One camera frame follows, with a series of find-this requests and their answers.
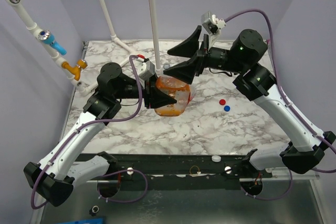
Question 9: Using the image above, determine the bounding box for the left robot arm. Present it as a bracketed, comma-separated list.
[24, 62, 176, 207]

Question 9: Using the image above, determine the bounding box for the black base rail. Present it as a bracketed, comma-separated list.
[90, 154, 272, 191]

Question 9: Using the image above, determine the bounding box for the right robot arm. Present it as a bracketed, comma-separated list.
[163, 26, 335, 178]

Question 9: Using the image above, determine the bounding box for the blue bottle cap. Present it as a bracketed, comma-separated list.
[224, 105, 230, 112]

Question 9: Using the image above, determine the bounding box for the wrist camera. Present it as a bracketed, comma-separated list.
[137, 58, 155, 81]
[201, 11, 226, 48]

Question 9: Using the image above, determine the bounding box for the crushed bottle orange label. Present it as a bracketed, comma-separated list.
[154, 76, 196, 116]

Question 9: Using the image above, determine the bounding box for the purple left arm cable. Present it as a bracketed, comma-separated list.
[30, 55, 148, 210]

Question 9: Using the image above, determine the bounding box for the clear bottle blue label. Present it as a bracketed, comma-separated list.
[163, 62, 170, 69]

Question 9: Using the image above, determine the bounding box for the white cap on table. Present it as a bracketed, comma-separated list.
[211, 155, 221, 163]

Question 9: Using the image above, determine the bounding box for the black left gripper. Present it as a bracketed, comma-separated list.
[114, 71, 177, 109]

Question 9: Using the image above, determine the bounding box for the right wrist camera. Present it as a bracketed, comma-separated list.
[201, 11, 226, 48]

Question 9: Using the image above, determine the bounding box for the white PVC pipe frame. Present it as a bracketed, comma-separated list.
[5, 0, 163, 95]

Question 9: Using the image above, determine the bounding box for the yellow plastic faucet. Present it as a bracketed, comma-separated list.
[61, 59, 88, 81]

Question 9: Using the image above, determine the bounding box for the blue object at edge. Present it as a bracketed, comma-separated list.
[58, 218, 105, 224]

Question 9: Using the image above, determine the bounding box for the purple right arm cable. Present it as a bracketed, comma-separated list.
[224, 8, 336, 200]

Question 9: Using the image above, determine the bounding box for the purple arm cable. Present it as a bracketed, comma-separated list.
[30, 55, 148, 210]
[224, 8, 336, 200]

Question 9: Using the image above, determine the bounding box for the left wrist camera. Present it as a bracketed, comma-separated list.
[137, 58, 155, 81]

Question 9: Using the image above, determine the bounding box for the red bottle cap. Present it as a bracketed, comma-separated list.
[219, 99, 226, 105]

